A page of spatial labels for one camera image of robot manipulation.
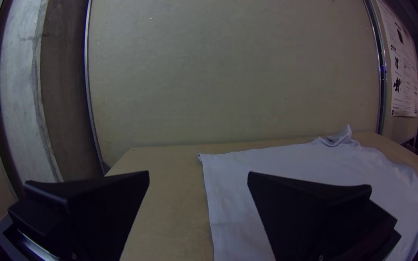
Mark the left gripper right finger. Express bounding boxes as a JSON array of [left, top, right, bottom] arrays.
[[247, 171, 402, 261]]

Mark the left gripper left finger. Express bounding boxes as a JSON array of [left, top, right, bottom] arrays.
[[7, 170, 150, 261]]

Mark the white printed wall poster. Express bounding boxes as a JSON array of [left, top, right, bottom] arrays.
[[375, 0, 418, 118]]

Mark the white t-shirt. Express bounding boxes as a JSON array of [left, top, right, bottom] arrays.
[[198, 124, 418, 261]]

